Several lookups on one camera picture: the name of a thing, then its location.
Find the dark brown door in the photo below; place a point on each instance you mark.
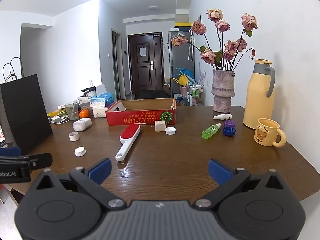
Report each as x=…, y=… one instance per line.
x=145, y=75

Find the storage trolley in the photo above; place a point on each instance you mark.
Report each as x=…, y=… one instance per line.
x=196, y=92

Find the orange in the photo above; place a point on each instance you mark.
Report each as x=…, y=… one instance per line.
x=84, y=114

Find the black paper bag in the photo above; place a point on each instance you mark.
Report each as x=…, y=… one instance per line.
x=25, y=112

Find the ceiling lamp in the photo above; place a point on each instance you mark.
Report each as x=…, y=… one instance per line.
x=153, y=8

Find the purple wall sticker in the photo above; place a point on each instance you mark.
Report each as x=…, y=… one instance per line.
x=201, y=70

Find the white cotton swab box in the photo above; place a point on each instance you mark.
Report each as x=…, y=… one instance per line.
x=82, y=125

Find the folded umbrella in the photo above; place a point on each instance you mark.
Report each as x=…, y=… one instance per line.
x=190, y=45

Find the white square container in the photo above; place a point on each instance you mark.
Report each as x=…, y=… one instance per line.
x=160, y=126

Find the clear plastic bag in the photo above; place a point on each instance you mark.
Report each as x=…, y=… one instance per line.
x=178, y=34

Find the purple bottle cap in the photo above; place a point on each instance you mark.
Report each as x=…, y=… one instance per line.
x=229, y=123

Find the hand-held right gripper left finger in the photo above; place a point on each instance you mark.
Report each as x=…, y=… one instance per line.
x=101, y=168

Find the dried pink roses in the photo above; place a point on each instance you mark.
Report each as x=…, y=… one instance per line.
x=222, y=25

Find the green spray bottle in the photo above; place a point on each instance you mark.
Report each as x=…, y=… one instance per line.
x=210, y=131

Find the red and white lint brush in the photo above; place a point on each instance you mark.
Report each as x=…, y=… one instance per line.
x=130, y=133

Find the yellow thermos jug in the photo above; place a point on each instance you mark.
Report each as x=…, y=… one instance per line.
x=257, y=100

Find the blue bottle cap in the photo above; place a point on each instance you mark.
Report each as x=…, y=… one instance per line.
x=229, y=131

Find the yellow box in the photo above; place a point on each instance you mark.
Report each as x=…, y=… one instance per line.
x=183, y=24

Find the yellow snack packet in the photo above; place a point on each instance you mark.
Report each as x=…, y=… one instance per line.
x=56, y=113

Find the small white spray bottle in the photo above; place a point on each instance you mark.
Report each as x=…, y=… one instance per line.
x=223, y=116

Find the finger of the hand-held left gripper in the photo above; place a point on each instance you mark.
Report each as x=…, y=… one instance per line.
x=10, y=152
x=40, y=160

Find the pink bucket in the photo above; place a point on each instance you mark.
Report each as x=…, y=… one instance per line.
x=183, y=90

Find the grey refrigerator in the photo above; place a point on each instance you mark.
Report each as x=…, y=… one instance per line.
x=181, y=62

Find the white ribbed bottle cap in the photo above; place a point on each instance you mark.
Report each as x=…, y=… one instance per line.
x=80, y=151

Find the glass cup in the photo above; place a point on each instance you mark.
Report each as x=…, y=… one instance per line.
x=71, y=111

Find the clear nut container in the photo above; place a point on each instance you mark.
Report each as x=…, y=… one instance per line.
x=84, y=103

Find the white power adapter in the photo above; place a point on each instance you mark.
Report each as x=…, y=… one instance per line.
x=58, y=119

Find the pink ceramic vase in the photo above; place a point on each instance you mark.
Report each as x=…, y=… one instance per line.
x=223, y=92

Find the purple tissue pack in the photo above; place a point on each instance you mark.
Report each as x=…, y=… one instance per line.
x=100, y=112

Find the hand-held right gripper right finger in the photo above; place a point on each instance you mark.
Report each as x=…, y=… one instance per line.
x=217, y=171

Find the blue tissue pack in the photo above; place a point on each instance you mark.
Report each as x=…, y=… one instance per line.
x=103, y=99

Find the black folding stand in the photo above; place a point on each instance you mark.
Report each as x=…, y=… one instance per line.
x=88, y=90

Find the red cardboard box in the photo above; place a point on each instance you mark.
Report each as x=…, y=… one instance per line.
x=140, y=120

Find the paper sheet on door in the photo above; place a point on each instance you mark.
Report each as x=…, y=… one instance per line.
x=142, y=51

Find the yellow bear mug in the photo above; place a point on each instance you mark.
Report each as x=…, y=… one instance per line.
x=266, y=132

